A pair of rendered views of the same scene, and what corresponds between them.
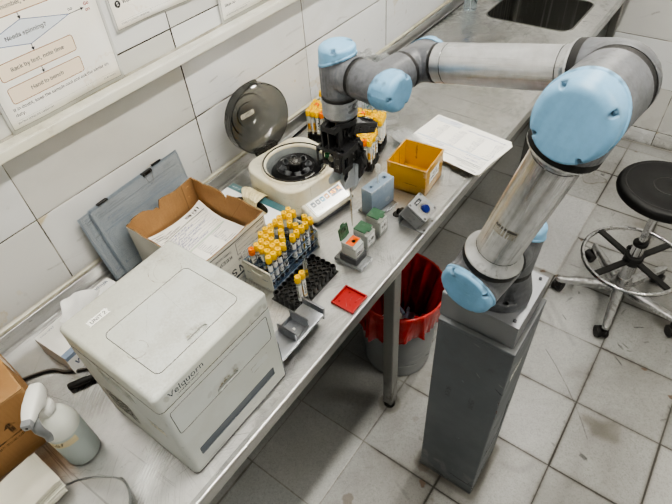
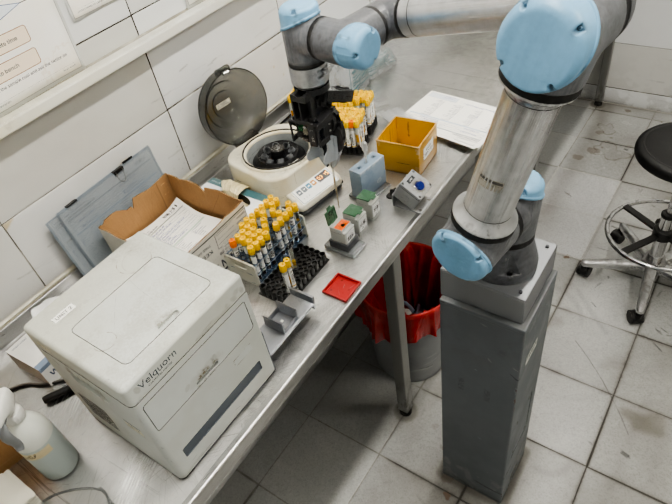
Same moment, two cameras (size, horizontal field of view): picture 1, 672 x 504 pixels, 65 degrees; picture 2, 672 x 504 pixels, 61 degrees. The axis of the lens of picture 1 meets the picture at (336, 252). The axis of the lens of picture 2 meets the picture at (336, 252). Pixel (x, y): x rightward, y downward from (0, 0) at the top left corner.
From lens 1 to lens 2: 0.11 m
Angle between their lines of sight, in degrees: 3
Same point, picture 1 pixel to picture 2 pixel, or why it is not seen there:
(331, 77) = (294, 40)
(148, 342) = (116, 333)
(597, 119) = (563, 37)
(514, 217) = (497, 165)
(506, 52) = not seen: outside the picture
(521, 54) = not seen: outside the picture
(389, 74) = (353, 28)
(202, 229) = (181, 227)
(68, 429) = (40, 438)
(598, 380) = (636, 370)
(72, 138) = (34, 135)
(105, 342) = (71, 337)
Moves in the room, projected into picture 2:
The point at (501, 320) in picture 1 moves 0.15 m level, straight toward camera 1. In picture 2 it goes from (506, 292) to (491, 350)
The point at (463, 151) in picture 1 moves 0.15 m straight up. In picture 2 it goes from (460, 125) to (460, 80)
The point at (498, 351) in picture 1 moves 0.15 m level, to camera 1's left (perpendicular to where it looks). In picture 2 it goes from (507, 329) to (437, 340)
